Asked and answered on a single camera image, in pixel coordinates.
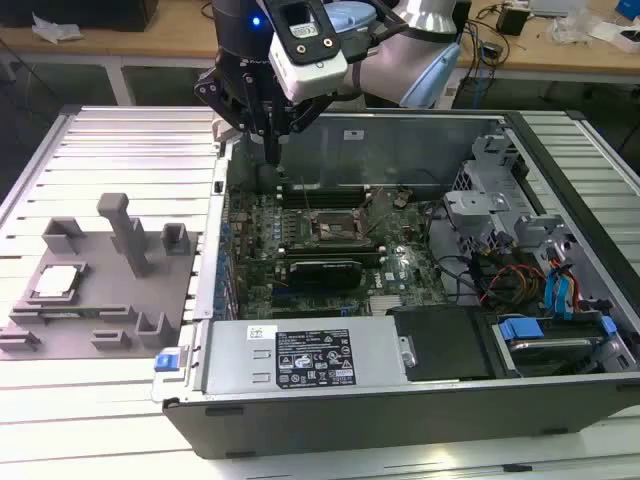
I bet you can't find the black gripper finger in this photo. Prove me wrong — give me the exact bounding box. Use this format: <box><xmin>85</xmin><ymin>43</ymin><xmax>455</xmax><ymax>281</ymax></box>
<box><xmin>274</xmin><ymin>92</ymin><xmax>332</xmax><ymax>152</ymax></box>
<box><xmin>193</xmin><ymin>68</ymin><xmax>281</xmax><ymax>165</ymax></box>

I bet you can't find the metal socket cover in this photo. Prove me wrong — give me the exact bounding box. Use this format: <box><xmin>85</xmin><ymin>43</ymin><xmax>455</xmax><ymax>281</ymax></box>
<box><xmin>355</xmin><ymin>186</ymin><xmax>397</xmax><ymax>238</ymax></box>

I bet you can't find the silver CPU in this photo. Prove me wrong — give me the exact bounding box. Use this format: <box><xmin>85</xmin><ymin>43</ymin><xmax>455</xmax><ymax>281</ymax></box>
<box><xmin>31</xmin><ymin>263</ymin><xmax>85</xmax><ymax>297</ymax></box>

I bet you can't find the wooden desk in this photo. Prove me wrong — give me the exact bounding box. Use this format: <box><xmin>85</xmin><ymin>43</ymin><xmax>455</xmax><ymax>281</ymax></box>
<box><xmin>0</xmin><ymin>0</ymin><xmax>640</xmax><ymax>106</ymax></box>

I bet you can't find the wide black computer box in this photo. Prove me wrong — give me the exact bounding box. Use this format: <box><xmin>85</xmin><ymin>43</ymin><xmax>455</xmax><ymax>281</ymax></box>
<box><xmin>0</xmin><ymin>0</ymin><xmax>159</xmax><ymax>31</ymax></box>

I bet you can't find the green motherboard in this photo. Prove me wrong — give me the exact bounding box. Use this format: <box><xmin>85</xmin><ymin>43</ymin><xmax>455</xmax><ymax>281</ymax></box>
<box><xmin>227</xmin><ymin>187</ymin><xmax>446</xmax><ymax>321</ymax></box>

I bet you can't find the black graphics card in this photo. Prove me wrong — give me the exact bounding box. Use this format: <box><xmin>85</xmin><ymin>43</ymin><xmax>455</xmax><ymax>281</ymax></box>
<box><xmin>285</xmin><ymin>257</ymin><xmax>365</xmax><ymax>292</ymax></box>

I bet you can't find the crumpled white plastic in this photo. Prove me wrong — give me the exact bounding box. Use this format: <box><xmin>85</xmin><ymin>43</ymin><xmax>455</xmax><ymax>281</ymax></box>
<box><xmin>31</xmin><ymin>12</ymin><xmax>84</xmax><ymax>44</ymax></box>

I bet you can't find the grey metal drive cage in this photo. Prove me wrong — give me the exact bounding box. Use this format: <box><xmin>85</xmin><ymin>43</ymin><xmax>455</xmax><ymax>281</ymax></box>
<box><xmin>442</xmin><ymin>132</ymin><xmax>581</xmax><ymax>261</ymax></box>

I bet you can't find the silver chipset heatsink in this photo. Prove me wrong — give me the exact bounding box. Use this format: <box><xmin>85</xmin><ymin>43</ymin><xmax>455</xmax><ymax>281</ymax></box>
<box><xmin>368</xmin><ymin>294</ymin><xmax>402</xmax><ymax>317</ymax></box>

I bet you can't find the small black box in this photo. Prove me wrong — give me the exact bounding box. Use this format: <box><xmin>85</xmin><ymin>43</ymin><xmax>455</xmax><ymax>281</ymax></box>
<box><xmin>496</xmin><ymin>5</ymin><xmax>530</xmax><ymax>37</ymax></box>

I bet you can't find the grey parts rack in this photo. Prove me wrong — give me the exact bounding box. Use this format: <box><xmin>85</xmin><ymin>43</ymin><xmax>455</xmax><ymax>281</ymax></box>
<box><xmin>0</xmin><ymin>192</ymin><xmax>202</xmax><ymax>362</ymax></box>

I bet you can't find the grey power supply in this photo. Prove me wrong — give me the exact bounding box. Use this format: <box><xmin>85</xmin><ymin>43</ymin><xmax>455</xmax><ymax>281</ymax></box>
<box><xmin>202</xmin><ymin>319</ymin><xmax>412</xmax><ymax>394</ymax></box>

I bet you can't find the blue case latch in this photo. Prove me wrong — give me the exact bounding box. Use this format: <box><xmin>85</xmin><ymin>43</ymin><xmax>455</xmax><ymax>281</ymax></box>
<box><xmin>153</xmin><ymin>351</ymin><xmax>181</xmax><ymax>374</ymax></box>

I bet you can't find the black plastic bay cover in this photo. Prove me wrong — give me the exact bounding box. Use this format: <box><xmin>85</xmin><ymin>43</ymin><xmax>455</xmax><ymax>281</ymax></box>
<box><xmin>387</xmin><ymin>305</ymin><xmax>495</xmax><ymax>382</ymax></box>

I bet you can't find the green RAM stick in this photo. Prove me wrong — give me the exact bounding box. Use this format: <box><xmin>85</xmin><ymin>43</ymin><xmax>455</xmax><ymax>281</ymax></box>
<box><xmin>34</xmin><ymin>307</ymin><xmax>104</xmax><ymax>320</ymax></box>

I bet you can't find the clear plastic bag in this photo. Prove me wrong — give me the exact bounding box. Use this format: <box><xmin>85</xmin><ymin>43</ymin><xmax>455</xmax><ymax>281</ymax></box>
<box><xmin>546</xmin><ymin>7</ymin><xmax>601</xmax><ymax>47</ymax></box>

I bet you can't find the hard disk in blue carrier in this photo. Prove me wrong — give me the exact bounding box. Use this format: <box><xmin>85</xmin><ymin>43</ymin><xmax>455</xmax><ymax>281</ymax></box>
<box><xmin>492</xmin><ymin>313</ymin><xmax>617</xmax><ymax>377</ymax></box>

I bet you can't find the open black PC case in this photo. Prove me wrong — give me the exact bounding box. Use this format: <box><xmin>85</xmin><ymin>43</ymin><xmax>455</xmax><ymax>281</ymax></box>
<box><xmin>149</xmin><ymin>107</ymin><xmax>640</xmax><ymax>461</ymax></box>

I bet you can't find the white box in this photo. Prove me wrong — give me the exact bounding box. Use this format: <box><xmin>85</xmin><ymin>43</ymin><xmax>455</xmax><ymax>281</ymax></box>
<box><xmin>615</xmin><ymin>27</ymin><xmax>640</xmax><ymax>54</ymax></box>

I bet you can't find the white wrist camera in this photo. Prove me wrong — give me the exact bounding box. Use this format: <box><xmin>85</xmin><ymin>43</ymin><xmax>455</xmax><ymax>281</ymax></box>
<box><xmin>262</xmin><ymin>0</ymin><xmax>350</xmax><ymax>104</ymax></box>

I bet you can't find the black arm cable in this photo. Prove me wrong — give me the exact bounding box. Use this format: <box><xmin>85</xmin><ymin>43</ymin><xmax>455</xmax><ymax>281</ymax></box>
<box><xmin>369</xmin><ymin>0</ymin><xmax>409</xmax><ymax>39</ymax></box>

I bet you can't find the black wire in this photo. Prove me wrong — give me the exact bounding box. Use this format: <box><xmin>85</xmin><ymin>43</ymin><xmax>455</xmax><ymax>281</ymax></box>
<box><xmin>428</xmin><ymin>251</ymin><xmax>482</xmax><ymax>304</ymax></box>

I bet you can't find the orange yellow wire bundle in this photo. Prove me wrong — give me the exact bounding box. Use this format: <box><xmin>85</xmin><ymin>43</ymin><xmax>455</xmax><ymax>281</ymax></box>
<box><xmin>481</xmin><ymin>263</ymin><xmax>547</xmax><ymax>304</ymax></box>

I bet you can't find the blue wire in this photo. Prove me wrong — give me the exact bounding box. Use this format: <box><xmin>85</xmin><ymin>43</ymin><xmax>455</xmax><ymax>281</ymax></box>
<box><xmin>556</xmin><ymin>273</ymin><xmax>577</xmax><ymax>319</ymax></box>
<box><xmin>543</xmin><ymin>266</ymin><xmax>565</xmax><ymax>319</ymax></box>

